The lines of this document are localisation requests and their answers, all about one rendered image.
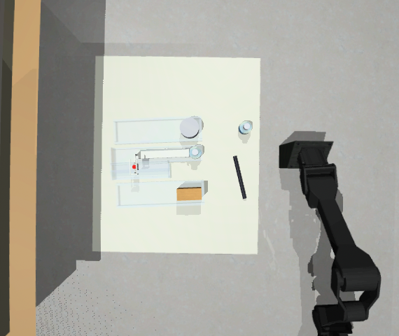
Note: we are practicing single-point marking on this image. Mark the black thin rod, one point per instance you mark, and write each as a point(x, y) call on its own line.
point(239, 177)

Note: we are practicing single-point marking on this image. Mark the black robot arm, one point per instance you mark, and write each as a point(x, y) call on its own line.
point(352, 269)

